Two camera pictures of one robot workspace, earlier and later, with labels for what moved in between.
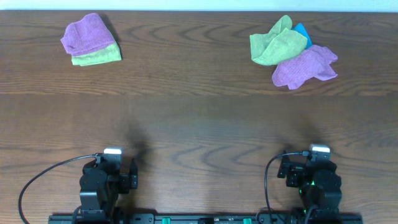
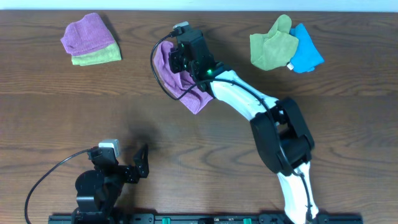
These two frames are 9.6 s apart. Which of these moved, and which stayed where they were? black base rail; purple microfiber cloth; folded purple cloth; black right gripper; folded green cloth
Moved: purple microfiber cloth; black right gripper
Stayed: black base rail; folded purple cloth; folded green cloth
